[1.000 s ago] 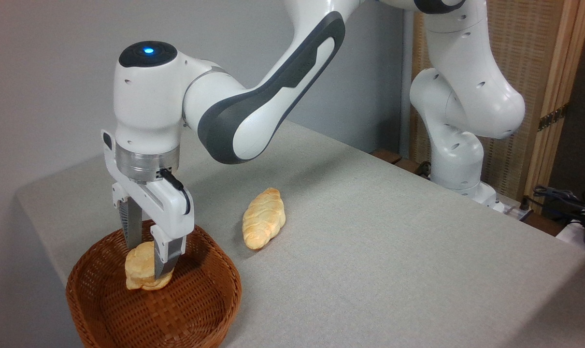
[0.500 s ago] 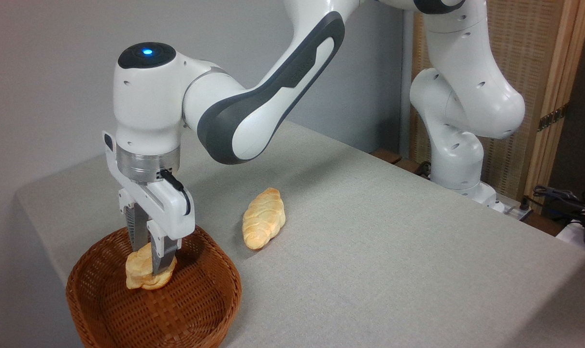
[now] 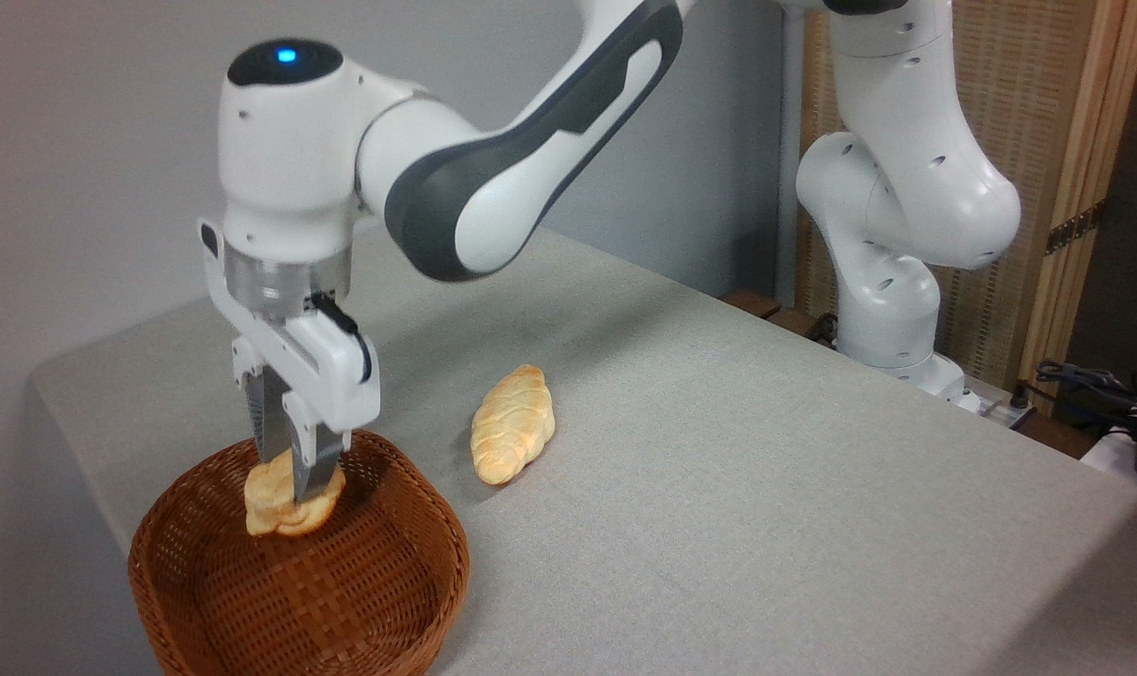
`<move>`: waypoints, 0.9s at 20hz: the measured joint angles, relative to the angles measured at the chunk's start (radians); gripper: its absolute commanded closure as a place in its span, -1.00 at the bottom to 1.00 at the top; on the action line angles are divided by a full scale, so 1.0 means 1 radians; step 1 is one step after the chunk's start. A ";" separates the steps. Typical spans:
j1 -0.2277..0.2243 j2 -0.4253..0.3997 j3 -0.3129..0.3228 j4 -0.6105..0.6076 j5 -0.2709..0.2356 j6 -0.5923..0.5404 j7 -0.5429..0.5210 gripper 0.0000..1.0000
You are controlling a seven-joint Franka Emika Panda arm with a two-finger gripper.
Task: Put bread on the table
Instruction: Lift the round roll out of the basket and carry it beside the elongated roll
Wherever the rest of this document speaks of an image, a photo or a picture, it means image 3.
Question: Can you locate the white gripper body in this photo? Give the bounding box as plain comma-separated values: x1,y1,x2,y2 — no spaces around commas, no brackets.
198,218,382,438

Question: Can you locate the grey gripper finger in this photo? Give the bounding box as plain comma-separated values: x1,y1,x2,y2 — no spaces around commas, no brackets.
284,390,350,505
231,336,290,467

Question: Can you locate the round bread roll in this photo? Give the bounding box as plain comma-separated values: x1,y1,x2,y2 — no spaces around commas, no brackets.
243,448,347,538

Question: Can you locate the braided bread loaf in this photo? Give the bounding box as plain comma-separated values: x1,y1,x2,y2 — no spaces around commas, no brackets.
470,364,557,485

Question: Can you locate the brown wicker basket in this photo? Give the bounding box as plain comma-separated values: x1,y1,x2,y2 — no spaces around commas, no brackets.
128,427,470,676

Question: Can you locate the white power strip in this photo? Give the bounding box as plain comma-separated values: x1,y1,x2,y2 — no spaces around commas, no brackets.
976,390,1038,431

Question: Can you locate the metal screen hinge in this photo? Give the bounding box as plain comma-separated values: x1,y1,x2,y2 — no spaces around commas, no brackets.
1045,202,1106,256

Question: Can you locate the wooden rattan folding screen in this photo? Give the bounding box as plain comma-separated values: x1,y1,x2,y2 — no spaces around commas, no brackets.
798,0,1137,414

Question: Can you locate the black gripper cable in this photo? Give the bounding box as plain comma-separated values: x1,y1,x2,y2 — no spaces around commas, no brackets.
310,291,374,384

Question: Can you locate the black cable bundle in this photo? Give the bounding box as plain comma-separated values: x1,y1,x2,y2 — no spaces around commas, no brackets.
1036,360,1137,442

